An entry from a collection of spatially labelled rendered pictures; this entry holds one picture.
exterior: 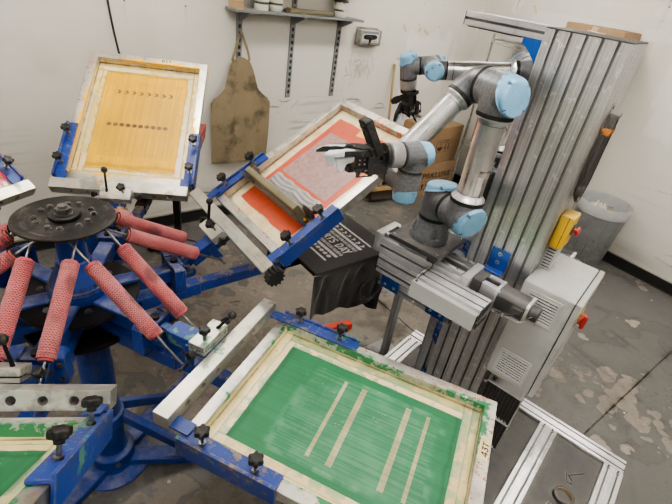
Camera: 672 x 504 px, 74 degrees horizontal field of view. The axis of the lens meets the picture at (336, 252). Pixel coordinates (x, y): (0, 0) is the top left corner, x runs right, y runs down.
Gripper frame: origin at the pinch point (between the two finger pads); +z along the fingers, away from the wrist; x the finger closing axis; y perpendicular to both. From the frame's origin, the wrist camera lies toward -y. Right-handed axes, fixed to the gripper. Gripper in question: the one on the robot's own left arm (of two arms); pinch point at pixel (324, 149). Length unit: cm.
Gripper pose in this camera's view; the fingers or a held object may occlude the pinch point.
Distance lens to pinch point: 123.8
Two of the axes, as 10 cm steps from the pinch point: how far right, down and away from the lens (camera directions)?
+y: -0.8, 9.0, 4.3
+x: -4.3, -4.2, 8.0
